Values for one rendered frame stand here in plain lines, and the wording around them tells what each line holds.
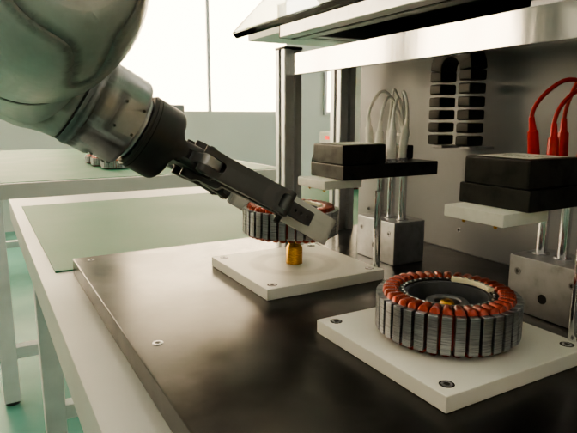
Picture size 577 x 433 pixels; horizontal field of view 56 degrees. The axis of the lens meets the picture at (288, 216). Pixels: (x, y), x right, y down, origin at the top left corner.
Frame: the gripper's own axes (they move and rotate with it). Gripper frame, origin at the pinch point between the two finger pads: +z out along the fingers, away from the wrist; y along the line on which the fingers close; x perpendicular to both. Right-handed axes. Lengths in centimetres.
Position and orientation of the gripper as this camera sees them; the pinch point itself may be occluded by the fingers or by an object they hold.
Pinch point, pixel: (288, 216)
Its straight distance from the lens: 63.1
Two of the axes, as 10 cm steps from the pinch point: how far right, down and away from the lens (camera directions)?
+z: 7.4, 4.3, 5.2
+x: 4.4, -8.9, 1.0
